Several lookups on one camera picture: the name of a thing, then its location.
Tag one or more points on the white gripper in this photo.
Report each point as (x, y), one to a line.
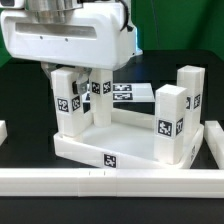
(85, 34)

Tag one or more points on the white desk top tray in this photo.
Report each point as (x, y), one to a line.
(128, 143)

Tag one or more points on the white left fence block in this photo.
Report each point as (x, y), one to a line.
(3, 131)

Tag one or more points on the white fence block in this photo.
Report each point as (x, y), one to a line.
(3, 131)
(214, 136)

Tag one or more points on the white right fence block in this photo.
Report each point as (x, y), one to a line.
(214, 136)

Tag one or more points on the white marker base plate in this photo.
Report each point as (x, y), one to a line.
(127, 92)

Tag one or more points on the white front fence rail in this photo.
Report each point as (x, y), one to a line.
(112, 182)

